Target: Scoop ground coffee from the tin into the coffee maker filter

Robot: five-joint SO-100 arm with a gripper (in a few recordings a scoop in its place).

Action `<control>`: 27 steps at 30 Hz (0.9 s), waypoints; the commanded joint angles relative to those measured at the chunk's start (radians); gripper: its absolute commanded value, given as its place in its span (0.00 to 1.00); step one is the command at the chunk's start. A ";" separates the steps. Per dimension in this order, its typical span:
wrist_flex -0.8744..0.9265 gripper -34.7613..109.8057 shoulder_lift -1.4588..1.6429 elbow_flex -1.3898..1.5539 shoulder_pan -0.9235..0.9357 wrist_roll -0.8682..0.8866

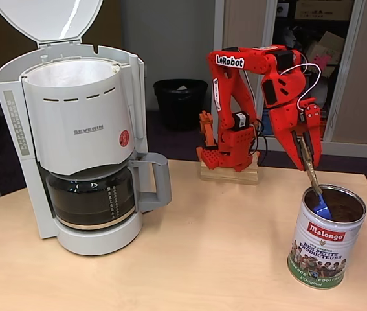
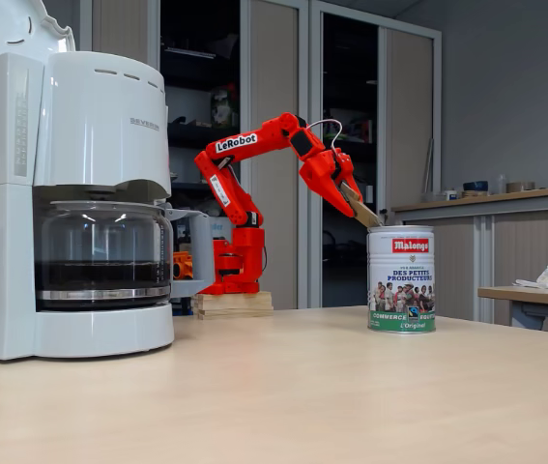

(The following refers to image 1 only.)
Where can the small blue plastic bin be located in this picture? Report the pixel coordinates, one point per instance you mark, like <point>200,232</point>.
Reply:
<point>265,123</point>

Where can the white paper coffee filter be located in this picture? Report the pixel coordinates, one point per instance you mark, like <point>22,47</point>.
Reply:
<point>73,74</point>

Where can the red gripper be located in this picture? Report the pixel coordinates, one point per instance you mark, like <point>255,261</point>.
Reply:
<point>284,126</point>

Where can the white paper scrap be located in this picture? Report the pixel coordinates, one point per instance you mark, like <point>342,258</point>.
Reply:
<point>182,87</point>

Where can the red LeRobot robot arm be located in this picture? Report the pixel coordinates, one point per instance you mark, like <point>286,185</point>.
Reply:
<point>231,94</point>

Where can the plain cardboard box flap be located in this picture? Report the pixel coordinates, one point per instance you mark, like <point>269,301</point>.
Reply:
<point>332,40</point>

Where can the dark ground coffee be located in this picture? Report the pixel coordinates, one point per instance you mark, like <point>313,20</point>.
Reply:
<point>348,207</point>

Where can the wooden base block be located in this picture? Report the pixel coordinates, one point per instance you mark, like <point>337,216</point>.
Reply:
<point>228,176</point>

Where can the long dark cardboard box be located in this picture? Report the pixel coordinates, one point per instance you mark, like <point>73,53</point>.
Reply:
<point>322,9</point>

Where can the white drip coffee maker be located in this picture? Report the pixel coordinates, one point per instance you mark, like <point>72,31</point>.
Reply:
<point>73,107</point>

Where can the Malongo coffee tin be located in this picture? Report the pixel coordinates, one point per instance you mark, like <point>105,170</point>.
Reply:
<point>319,246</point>

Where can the white paper bag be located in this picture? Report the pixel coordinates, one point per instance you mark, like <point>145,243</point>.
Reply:
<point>324,87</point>

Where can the black waste bin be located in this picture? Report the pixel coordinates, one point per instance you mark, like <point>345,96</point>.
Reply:
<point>180,110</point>

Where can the cardboard box with pink mark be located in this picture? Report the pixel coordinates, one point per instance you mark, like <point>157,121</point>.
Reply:
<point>327,61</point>

